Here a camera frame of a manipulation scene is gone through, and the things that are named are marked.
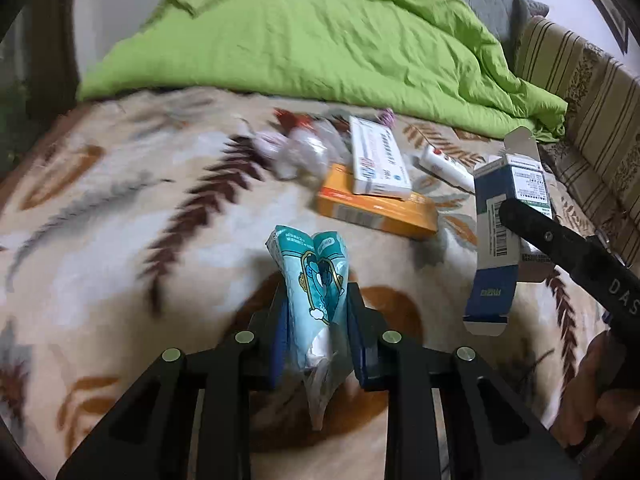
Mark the person right hand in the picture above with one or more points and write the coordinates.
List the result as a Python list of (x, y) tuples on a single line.
[(581, 401)]

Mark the leaf pattern bed blanket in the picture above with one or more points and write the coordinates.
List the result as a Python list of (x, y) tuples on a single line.
[(142, 225)]

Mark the orange medicine box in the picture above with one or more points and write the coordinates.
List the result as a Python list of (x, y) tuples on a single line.
[(415, 218)]

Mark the crumpled clear plastic wrap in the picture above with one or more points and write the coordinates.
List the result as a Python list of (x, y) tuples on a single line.
[(311, 150)]

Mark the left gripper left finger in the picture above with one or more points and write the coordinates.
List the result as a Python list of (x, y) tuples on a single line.
[(189, 412)]

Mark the teal cartoon tissue packet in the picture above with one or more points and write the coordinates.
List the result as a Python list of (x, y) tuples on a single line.
[(315, 270)]

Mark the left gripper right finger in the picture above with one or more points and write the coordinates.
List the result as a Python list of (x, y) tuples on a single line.
[(490, 434)]

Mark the dark red candy packet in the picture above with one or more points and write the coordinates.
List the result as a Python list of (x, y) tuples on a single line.
[(288, 120)]

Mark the blue white medicine box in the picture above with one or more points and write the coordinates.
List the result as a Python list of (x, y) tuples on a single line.
[(504, 258)]

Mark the green quilt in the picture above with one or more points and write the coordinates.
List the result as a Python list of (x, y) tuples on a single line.
[(431, 59)]

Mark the dark wooden wardrobe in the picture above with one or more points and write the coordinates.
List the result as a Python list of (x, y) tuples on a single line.
[(39, 73)]

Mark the small purple crumpled ball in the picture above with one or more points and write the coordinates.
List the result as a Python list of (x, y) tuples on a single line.
[(386, 118)]

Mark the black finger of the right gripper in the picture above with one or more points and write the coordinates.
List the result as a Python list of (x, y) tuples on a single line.
[(590, 266)]

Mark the striped beige headboard cushion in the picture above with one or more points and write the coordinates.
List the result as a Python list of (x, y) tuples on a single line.
[(598, 159)]

